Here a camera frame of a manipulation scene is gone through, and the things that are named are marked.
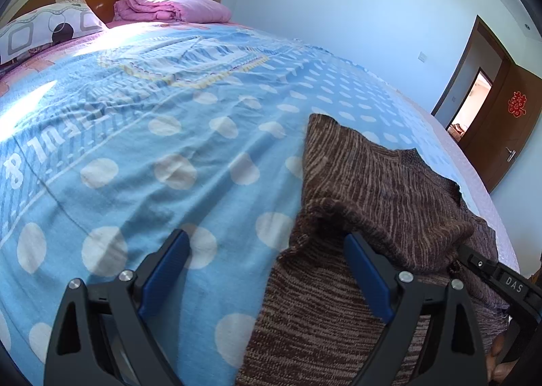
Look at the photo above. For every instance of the brown knit sweater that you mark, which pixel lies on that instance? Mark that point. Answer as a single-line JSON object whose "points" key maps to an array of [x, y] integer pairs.
{"points": [[360, 183]]}

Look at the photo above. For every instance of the red paper door decoration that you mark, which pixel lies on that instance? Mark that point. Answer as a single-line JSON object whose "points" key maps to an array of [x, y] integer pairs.
{"points": [[517, 104]]}

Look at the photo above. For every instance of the grey patterned pillow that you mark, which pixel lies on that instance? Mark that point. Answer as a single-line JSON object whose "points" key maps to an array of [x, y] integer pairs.
{"points": [[42, 26]]}

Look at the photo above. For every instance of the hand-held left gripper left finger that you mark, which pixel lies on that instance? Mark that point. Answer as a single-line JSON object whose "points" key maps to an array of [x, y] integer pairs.
{"points": [[167, 274]]}

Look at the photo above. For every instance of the person's right hand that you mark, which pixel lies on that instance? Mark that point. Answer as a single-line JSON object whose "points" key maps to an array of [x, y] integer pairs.
{"points": [[497, 358]]}

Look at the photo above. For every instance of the white wall switch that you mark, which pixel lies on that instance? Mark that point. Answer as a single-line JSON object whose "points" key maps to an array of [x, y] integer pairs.
{"points": [[422, 56]]}

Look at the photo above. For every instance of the folded pink quilt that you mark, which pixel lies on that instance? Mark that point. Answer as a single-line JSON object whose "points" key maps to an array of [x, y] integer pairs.
{"points": [[169, 5]]}

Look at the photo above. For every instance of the brown door frame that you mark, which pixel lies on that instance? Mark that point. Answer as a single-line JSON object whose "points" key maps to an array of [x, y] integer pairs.
{"points": [[478, 34]]}

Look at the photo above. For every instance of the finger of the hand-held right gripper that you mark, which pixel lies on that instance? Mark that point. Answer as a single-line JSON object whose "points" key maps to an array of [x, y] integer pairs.
{"points": [[480, 261]]}

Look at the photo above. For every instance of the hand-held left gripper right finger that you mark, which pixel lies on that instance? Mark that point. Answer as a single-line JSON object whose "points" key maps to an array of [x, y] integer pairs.
{"points": [[367, 278]]}

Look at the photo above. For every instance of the blue polka dot blanket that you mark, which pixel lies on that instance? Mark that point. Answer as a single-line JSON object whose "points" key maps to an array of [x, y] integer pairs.
{"points": [[127, 136]]}

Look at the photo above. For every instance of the brown wooden door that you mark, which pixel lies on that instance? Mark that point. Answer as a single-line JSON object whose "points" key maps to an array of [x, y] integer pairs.
{"points": [[508, 136]]}

